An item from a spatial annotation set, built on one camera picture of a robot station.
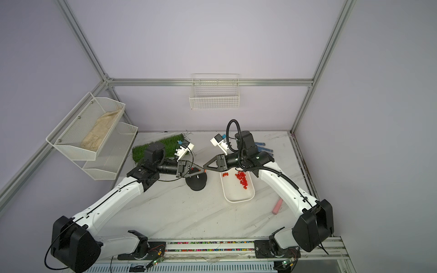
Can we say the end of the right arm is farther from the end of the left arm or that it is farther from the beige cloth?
the beige cloth

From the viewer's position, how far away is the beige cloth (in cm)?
75

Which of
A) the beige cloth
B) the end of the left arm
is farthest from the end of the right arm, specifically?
the beige cloth
